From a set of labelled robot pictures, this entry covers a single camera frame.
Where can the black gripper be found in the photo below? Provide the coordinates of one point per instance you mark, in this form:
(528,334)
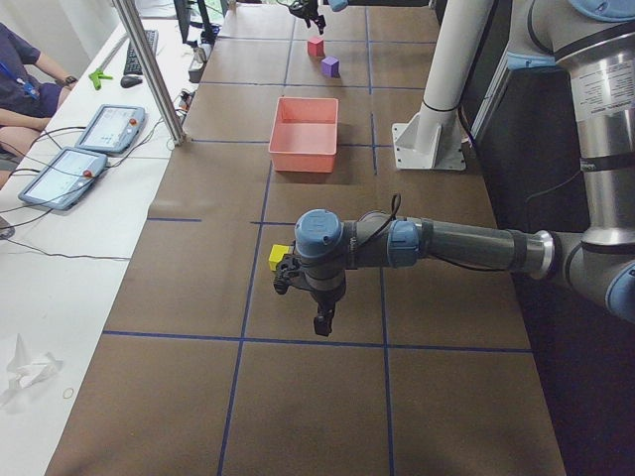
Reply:
(323,297)
(309,10)

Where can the red foam block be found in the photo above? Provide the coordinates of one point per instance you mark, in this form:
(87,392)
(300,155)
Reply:
(315,47)

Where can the purple foam block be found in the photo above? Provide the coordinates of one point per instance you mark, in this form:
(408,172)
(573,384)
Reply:
(329,67)

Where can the yellow foam block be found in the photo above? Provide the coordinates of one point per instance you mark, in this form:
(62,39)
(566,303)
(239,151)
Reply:
(277,254)

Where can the pink plastic bin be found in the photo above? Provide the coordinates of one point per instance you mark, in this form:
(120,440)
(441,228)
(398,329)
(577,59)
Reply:
(304,135)

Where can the black computer mouse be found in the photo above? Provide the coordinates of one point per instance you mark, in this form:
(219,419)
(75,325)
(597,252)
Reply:
(129,81)

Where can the green plastic tool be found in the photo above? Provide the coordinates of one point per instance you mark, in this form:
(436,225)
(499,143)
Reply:
(97,77)

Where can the far teach pendant tablet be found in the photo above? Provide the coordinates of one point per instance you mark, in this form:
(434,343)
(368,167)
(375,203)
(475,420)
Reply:
(112,129)

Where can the teach pendant tablet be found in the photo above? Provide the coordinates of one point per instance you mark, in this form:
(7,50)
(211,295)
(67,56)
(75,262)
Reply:
(65,179)
(112,129)

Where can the seated person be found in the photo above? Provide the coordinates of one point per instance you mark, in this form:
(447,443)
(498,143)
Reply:
(33,88)

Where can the near teach pendant tablet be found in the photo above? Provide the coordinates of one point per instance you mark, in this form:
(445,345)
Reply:
(65,179)

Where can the crumpled white paper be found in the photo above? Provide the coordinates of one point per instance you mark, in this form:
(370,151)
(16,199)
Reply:
(21,370)

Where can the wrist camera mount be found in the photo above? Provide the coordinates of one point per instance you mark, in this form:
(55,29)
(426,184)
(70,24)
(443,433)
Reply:
(289,273)

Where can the aluminium frame post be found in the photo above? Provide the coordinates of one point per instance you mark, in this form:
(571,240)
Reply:
(133,26)

